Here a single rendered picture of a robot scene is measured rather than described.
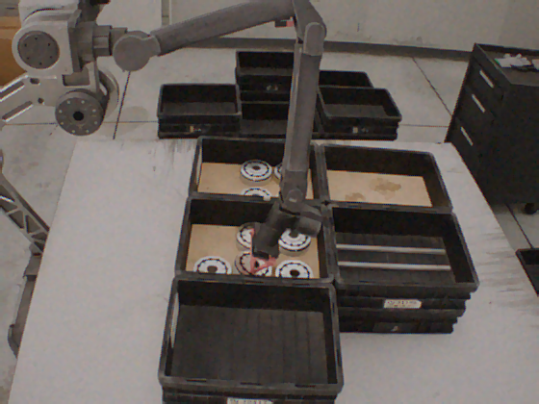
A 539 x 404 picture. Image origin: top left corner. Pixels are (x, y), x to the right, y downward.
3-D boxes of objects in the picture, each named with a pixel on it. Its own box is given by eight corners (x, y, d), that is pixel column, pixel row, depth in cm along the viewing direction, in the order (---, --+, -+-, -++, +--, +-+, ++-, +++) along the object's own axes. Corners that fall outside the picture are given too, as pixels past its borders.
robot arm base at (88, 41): (81, 57, 114) (75, 8, 106) (115, 56, 115) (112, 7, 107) (73, 75, 107) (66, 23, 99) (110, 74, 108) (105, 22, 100)
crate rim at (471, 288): (333, 289, 132) (334, 283, 130) (324, 209, 154) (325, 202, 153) (478, 292, 134) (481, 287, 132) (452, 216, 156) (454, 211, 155)
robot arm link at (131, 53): (306, -22, 112) (316, -21, 102) (320, 35, 117) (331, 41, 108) (115, 36, 112) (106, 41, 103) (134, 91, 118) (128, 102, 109)
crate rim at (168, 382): (157, 387, 108) (156, 381, 106) (173, 280, 130) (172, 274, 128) (343, 395, 110) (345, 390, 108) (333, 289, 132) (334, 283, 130)
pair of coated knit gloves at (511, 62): (500, 69, 251) (502, 64, 249) (485, 53, 265) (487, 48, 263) (540, 73, 254) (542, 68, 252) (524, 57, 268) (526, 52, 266)
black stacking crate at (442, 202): (320, 232, 161) (325, 204, 153) (315, 171, 183) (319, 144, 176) (443, 238, 163) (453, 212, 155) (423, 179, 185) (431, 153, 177)
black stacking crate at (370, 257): (327, 311, 138) (335, 284, 131) (320, 233, 161) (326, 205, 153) (466, 314, 140) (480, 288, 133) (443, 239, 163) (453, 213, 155)
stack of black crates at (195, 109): (160, 189, 271) (156, 114, 241) (164, 154, 293) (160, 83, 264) (237, 188, 276) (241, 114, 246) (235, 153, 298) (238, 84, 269)
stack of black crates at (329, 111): (314, 187, 281) (325, 115, 252) (305, 153, 304) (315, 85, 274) (385, 187, 286) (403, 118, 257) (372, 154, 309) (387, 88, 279)
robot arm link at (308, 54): (295, 16, 115) (302, 21, 106) (319, 19, 116) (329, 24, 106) (276, 190, 133) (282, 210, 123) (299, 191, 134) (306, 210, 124)
